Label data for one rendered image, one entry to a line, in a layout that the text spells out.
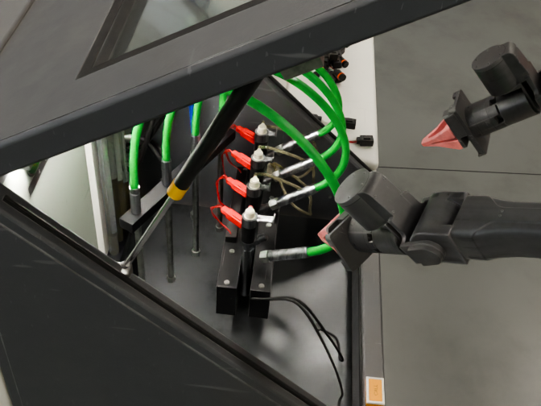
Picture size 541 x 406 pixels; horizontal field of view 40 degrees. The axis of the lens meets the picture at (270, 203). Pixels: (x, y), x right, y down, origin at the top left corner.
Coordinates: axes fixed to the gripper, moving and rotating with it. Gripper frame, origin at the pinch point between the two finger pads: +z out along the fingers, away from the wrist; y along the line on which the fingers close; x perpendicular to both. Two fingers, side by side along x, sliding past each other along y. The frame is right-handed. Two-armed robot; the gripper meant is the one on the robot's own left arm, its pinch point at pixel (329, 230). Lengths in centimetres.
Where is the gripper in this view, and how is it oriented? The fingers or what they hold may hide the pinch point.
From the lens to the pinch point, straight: 111.6
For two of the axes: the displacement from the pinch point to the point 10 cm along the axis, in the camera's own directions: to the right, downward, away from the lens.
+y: -7.0, 6.1, -3.8
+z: -4.7, 0.2, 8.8
